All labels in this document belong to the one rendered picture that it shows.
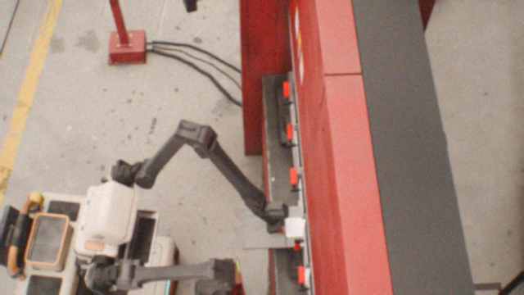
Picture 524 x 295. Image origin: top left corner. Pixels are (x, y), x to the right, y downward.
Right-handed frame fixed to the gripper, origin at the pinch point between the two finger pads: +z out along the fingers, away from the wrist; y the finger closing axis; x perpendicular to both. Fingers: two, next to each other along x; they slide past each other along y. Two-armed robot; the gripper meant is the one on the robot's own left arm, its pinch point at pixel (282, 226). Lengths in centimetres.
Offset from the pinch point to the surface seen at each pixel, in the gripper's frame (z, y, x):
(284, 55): 0, 85, -6
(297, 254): 12.5, -8.8, -0.5
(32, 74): 20, 150, 178
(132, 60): 47, 157, 119
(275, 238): -0.4, -4.6, 3.5
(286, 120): 12, 58, 0
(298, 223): 4.0, 1.5, -5.5
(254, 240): -4.5, -5.4, 11.4
